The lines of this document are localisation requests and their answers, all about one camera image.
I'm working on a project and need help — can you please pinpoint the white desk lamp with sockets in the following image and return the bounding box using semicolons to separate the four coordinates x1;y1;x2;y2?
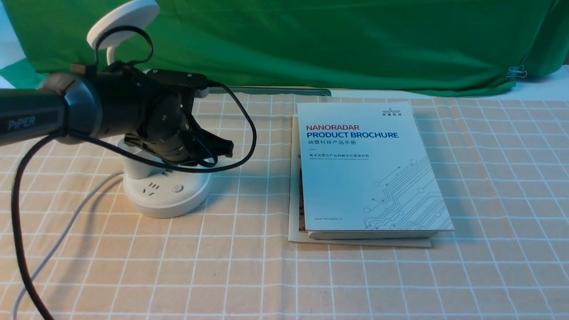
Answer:
87;0;212;219

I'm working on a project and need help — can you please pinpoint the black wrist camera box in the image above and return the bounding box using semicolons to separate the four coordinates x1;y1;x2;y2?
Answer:
145;69;210;99

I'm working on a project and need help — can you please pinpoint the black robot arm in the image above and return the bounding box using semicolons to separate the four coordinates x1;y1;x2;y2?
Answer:
0;61;234;166

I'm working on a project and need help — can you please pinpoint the white Nanoradar product brochure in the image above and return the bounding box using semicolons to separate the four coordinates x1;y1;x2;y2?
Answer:
297;102;454;240

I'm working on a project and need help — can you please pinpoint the green backdrop cloth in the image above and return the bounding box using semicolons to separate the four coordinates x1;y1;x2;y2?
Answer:
0;0;569;98

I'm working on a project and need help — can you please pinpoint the beige checked tablecloth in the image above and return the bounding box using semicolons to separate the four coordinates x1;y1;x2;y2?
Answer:
0;91;569;320

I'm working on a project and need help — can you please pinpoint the metal binder clip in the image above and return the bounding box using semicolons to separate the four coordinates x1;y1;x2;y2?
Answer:
505;65;528;82

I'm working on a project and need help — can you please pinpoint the beige booklet under brochure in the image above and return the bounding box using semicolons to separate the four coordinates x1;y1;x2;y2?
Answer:
288;115;432;248

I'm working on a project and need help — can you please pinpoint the white lamp power cable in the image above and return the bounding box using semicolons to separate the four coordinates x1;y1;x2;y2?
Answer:
12;172;124;320

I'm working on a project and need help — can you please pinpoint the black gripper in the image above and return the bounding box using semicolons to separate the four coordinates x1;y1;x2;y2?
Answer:
124;100;234;167

